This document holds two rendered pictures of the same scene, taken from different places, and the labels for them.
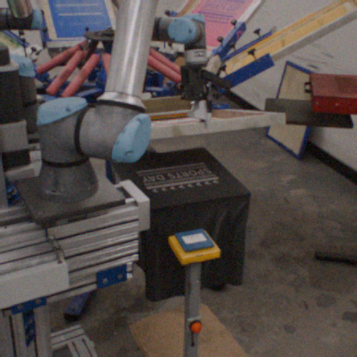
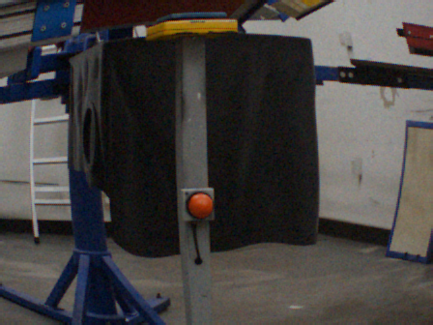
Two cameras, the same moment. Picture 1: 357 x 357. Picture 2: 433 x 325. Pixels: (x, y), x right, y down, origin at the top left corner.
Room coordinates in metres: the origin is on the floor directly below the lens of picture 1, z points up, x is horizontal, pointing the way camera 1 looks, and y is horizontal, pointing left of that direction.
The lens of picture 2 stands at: (-0.42, -0.17, 0.81)
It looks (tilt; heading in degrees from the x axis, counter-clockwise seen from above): 3 degrees down; 3
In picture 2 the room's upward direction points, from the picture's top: 1 degrees counter-clockwise
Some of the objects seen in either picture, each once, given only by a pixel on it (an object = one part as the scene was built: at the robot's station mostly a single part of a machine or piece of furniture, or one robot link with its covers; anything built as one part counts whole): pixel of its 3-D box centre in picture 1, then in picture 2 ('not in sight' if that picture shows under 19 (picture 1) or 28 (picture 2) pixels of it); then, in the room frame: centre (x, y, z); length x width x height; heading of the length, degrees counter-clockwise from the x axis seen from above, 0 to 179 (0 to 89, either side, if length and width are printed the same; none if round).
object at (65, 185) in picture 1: (66, 170); not in sight; (1.19, 0.28, 1.31); 0.15 x 0.15 x 0.10
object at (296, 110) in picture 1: (226, 111); (294, 69); (2.87, -0.27, 0.91); 1.34 x 0.40 x 0.08; 80
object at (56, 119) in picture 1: (65, 127); not in sight; (1.19, 0.27, 1.42); 0.13 x 0.12 x 0.14; 72
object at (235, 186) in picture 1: (176, 174); not in sight; (1.94, 0.01, 0.95); 0.48 x 0.44 x 0.01; 20
